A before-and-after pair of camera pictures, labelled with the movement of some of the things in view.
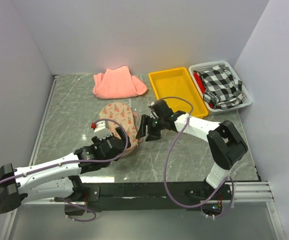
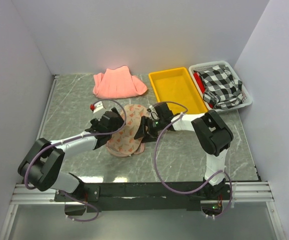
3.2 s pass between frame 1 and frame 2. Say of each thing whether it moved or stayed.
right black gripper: stayed
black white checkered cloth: stayed
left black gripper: moved
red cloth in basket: stayed
